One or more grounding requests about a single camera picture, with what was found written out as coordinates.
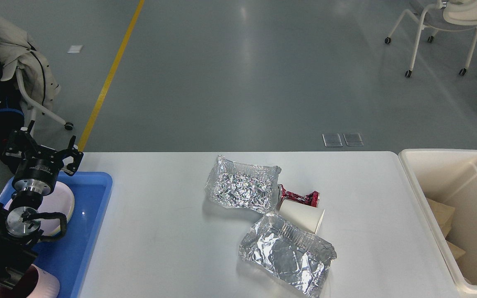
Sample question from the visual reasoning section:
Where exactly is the white plastic bin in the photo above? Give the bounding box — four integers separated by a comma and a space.
399, 149, 477, 298

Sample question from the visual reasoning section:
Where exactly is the pink ribbed mug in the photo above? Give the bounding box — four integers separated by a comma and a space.
0, 264, 60, 298

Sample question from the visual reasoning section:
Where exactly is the white chair with jacket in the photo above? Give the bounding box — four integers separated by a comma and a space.
15, 68, 74, 131

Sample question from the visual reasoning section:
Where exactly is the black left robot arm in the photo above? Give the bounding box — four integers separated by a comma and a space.
0, 121, 84, 290

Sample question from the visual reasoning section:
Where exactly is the white chair on casters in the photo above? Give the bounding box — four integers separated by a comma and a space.
384, 0, 477, 78

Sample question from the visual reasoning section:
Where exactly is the white paper cup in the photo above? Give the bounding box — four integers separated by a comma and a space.
279, 199, 325, 234

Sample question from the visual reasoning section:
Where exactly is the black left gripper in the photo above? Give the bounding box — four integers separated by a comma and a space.
3, 120, 84, 196

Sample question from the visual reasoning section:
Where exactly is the foil tray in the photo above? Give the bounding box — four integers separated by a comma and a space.
205, 155, 282, 214
238, 212, 337, 298

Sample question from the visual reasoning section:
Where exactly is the beige jacket on chair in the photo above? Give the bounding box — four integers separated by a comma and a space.
0, 16, 60, 110

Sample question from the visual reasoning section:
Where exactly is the blue plastic tray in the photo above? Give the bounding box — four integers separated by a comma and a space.
0, 171, 113, 298

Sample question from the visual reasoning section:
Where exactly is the pink plate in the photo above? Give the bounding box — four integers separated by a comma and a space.
5, 182, 75, 237

